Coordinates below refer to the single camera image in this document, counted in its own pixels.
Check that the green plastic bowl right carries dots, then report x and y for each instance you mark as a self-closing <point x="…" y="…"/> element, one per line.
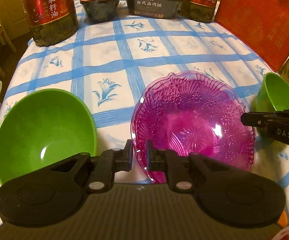
<point x="272" y="96"/>

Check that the green plastic bowl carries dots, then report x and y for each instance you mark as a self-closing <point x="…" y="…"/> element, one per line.
<point x="272" y="96"/>
<point x="43" y="128"/>

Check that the dark instant rice box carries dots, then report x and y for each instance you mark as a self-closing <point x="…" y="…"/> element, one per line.
<point x="162" y="9"/>

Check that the large oil bottle red label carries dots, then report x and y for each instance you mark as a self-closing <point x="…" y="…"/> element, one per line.
<point x="50" y="21"/>

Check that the red tote bag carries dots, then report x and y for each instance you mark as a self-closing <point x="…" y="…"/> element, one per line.
<point x="263" y="25"/>

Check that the small dark food tub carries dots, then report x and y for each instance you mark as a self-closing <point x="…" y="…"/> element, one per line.
<point x="99" y="11"/>

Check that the green plastic bowl left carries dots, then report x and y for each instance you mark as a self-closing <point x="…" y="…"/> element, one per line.
<point x="43" y="128"/>

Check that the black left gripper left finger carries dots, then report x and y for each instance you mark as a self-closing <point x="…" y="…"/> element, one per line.
<point x="56" y="192"/>

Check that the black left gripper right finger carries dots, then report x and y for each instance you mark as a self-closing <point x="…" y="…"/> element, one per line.
<point x="228" y="194"/>

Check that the pink transparent plastic plate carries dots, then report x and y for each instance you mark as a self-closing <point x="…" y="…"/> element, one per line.
<point x="189" y="112"/>

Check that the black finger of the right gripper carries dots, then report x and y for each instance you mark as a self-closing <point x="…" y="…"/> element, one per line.
<point x="275" y="124"/>

